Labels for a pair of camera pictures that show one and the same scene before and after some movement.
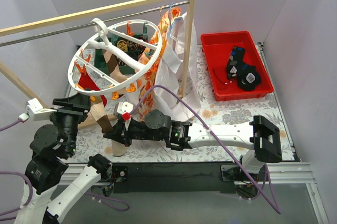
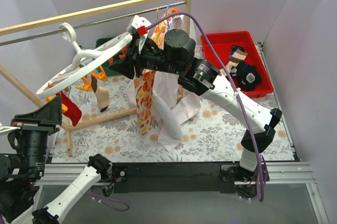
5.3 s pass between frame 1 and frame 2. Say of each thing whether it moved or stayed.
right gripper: moved
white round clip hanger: moved
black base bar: stayed
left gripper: moved
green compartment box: moved
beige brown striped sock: moved
